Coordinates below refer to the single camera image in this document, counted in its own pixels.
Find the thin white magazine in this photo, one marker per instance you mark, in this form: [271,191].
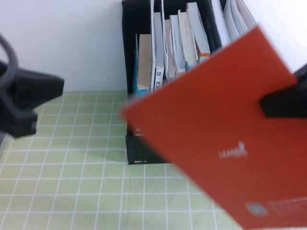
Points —
[152,36]

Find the large white magazine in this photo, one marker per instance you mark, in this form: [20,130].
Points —
[236,21]

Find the cyan spine DTC book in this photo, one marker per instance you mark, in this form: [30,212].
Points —
[144,60]

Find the white car suspension book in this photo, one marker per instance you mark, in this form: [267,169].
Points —
[158,36]

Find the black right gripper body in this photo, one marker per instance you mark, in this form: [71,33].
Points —
[302,75]

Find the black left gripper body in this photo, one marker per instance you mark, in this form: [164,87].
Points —
[16,122]

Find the cyan mechanical design book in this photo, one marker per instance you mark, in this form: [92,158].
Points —
[187,36]

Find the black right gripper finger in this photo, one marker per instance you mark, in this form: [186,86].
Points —
[287,105]

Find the blue and orange book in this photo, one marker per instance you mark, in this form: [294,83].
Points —
[199,28]

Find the thin white folder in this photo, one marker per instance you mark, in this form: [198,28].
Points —
[165,48]

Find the short white orange-band book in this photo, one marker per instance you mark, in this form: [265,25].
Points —
[176,36]

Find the large red book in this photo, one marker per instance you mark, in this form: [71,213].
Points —
[204,119]

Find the grey spine book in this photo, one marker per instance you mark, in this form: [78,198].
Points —
[170,69]

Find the black plastic book holder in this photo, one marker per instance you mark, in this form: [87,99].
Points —
[144,153]

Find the green grid tablecloth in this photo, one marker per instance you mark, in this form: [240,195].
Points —
[72,179]

